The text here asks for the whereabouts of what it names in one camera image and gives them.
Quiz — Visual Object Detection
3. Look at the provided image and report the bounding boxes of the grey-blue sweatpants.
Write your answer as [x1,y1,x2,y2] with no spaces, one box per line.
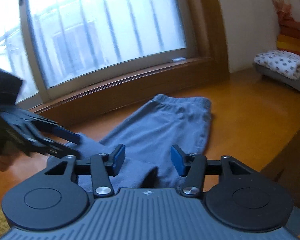
[46,93,212,193]

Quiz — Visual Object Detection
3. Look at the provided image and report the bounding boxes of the person's left hand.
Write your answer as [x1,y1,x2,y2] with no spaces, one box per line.
[0,152,21,172]

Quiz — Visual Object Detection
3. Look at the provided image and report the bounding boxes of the window with metal bars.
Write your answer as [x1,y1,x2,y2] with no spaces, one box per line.
[0,0,197,109]

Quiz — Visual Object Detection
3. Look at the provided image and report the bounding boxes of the white window latch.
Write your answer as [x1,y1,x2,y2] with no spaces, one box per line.
[172,57,186,62]

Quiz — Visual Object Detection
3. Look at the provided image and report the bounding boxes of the white grey patterned folded cloth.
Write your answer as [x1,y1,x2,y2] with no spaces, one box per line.
[253,50,300,92]

